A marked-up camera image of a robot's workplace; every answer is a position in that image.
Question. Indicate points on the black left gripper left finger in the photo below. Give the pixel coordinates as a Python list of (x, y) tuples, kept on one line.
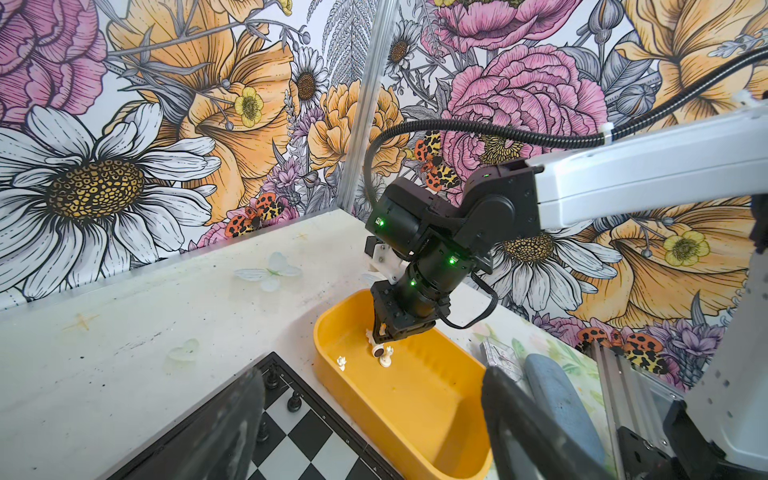
[(216, 441)]

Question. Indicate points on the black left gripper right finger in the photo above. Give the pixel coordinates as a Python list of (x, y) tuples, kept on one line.
[(524, 438)]

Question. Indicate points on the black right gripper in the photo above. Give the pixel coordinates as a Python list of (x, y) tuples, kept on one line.
[(441, 246)]

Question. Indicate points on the white pawn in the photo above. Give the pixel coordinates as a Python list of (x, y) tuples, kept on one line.
[(379, 351)]

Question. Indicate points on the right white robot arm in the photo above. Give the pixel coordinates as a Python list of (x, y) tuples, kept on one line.
[(719, 431)]

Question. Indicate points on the grey blue sponge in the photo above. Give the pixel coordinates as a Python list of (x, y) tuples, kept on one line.
[(555, 394)]

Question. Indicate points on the black and white chessboard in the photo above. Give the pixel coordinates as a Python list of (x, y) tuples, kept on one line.
[(301, 436)]

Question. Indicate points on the yellow plastic tray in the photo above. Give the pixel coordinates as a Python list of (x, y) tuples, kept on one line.
[(423, 413)]

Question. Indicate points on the aluminium front rail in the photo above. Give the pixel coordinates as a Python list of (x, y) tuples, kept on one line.
[(636, 405)]

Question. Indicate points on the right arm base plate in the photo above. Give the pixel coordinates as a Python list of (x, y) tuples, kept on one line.
[(682, 454)]

